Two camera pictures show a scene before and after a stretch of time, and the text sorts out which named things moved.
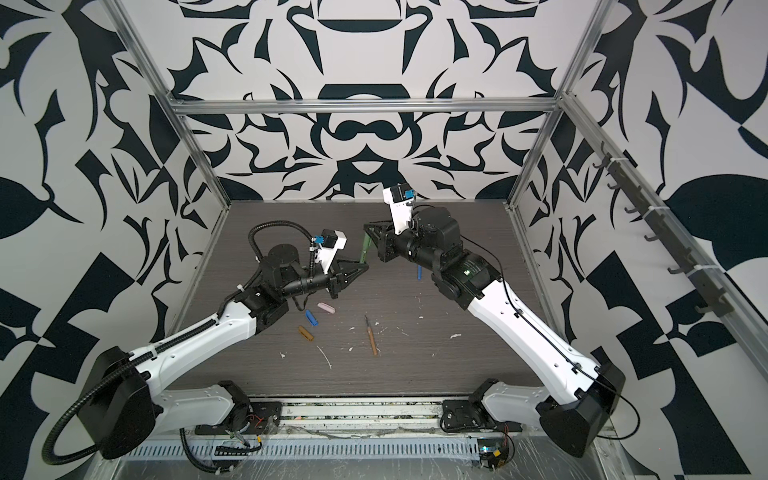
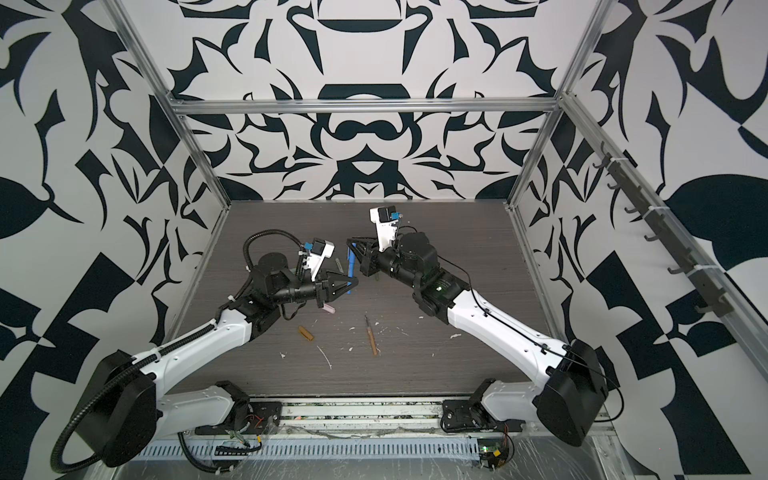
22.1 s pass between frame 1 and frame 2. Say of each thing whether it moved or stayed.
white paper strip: stayed
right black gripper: moved
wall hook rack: stayed
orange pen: stayed
